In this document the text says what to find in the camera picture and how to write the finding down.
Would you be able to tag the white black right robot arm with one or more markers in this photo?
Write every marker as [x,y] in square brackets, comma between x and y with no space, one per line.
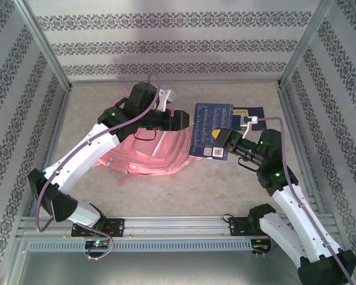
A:
[290,234]

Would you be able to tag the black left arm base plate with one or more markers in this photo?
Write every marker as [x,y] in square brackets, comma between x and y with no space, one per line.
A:
[117,227]

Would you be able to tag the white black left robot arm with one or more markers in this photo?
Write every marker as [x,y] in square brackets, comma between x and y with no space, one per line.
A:
[86,154]

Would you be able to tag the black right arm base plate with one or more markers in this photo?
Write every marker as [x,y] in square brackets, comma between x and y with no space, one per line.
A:
[237,227]

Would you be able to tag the aluminium mounting rail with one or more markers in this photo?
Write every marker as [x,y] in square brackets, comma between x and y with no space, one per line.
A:
[178,225]

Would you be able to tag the pink backpack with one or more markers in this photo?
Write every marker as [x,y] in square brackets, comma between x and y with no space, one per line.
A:
[154,160]

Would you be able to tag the aluminium frame cross rail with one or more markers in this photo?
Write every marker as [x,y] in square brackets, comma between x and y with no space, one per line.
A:
[101,81]

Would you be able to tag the navy blue book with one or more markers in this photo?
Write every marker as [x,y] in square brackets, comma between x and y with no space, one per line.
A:
[204,127]

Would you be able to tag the aluminium frame side rail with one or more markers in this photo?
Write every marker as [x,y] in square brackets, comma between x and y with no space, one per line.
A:
[290,112]
[57,124]

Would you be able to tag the grey metal panel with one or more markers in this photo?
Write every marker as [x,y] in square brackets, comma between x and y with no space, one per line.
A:
[178,270]

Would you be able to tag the aluminium frame post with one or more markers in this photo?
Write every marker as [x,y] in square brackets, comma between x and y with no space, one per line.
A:
[44,50]
[305,44]

